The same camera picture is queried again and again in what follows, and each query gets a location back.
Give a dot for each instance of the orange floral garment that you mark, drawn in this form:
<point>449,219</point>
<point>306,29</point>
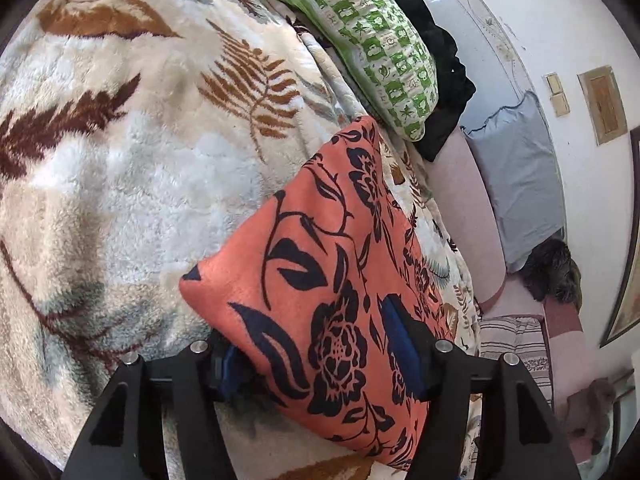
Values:
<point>300,270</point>

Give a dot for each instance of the grey-blue pillow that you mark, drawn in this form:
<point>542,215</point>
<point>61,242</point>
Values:
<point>520,175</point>

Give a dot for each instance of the beige light switch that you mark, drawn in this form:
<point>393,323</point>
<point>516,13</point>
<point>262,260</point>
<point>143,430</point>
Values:
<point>560,105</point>
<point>553,83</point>

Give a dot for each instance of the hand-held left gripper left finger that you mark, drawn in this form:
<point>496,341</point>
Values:
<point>232,370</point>

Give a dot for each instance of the striped floral cushion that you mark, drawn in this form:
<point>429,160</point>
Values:
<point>515,335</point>

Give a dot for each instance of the green checkered pillow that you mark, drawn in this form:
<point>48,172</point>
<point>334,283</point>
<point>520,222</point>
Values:
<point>360,25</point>

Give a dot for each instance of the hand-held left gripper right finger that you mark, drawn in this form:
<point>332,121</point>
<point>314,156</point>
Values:
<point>400,345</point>

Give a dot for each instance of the pink sofa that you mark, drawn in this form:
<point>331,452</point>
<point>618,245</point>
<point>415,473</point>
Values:
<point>460,195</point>

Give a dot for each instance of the large framed painting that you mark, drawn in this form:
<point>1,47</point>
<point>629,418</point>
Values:
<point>631,260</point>

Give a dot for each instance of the black garment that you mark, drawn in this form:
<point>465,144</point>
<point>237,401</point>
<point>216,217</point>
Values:
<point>445,60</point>

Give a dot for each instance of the leaf-print fleece blanket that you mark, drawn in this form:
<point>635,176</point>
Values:
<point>125,160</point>

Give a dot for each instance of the small framed wall panel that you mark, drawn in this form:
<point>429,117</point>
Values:
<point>602,105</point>

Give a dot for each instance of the dark furry garment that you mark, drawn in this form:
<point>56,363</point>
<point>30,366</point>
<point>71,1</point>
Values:
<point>550,265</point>

